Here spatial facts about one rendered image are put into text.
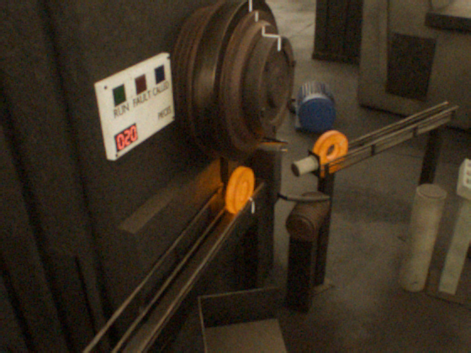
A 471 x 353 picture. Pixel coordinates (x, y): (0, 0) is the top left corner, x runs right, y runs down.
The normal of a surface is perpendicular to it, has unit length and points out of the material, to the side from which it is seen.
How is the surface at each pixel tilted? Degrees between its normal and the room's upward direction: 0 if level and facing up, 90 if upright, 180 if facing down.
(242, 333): 5
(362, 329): 0
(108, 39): 90
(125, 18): 90
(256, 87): 73
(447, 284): 90
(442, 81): 90
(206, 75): 68
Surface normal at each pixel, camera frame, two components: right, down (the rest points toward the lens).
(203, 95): -0.42, 0.33
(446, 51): -0.63, 0.40
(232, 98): 0.03, 0.44
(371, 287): -0.01, -0.87
